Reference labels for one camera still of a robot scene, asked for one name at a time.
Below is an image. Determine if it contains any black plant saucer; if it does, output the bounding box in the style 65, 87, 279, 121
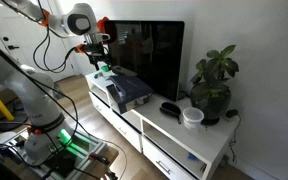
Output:
200, 116, 222, 127

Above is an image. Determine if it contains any green leafy plant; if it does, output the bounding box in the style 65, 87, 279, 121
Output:
189, 44, 240, 98

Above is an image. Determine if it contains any green status light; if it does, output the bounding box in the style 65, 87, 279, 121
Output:
57, 129, 73, 146

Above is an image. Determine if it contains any small blue object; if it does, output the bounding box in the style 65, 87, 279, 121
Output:
187, 152, 199, 162

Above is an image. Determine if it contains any black power adapter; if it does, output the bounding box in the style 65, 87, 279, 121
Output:
225, 108, 240, 119

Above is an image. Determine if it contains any black round floor base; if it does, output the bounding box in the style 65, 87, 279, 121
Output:
0, 113, 29, 133

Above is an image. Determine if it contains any navy open cardboard box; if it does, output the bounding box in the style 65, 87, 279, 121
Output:
105, 74, 155, 115

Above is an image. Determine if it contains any black glasses pouch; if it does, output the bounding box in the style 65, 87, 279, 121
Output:
159, 101, 182, 125

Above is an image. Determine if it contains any white door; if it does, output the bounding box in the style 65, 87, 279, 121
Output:
0, 0, 77, 83

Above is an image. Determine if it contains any red handled tool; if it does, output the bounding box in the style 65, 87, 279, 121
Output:
88, 152, 112, 167

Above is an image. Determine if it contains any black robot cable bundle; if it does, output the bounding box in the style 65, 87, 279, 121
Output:
32, 0, 82, 74

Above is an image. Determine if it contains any black flat screen television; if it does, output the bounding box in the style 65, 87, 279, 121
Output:
104, 20, 186, 103

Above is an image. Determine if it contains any dark round plant pot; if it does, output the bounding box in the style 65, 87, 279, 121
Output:
189, 82, 233, 123

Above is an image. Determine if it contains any translucent plastic cup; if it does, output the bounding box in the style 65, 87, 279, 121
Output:
182, 106, 205, 131

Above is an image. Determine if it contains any black adapter cable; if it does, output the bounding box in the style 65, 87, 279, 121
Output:
228, 114, 242, 164

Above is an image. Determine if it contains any white television stand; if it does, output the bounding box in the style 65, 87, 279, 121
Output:
84, 71, 240, 180

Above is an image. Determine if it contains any aluminium robot base platform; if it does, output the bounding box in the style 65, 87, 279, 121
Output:
17, 129, 108, 180

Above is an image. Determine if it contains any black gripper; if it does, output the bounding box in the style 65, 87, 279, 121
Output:
82, 43, 111, 72

